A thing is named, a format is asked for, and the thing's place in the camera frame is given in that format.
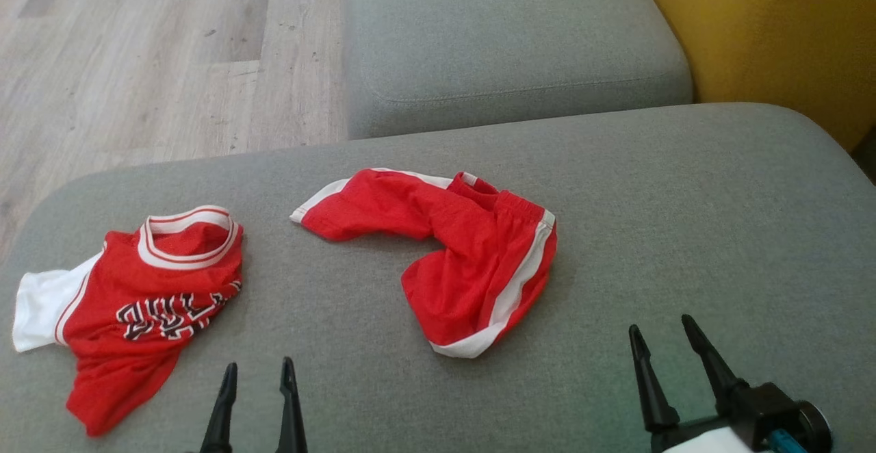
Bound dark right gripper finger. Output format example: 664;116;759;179
628;324;680;433
681;314;747;399

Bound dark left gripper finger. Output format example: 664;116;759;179
276;357;309;453
200;362;238;453

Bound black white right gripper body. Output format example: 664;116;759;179
650;383;834;453

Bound red white basketball jersey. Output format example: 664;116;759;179
12;205;244;437

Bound red white-striped shorts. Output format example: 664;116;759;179
289;168;558;359

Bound large grey sofa seat cushion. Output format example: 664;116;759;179
0;103;876;453

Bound yellow fabric furniture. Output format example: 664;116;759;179
630;0;876;153

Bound small grey sofa cushion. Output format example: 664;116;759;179
342;0;694;140

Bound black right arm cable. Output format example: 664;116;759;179
766;429;810;453

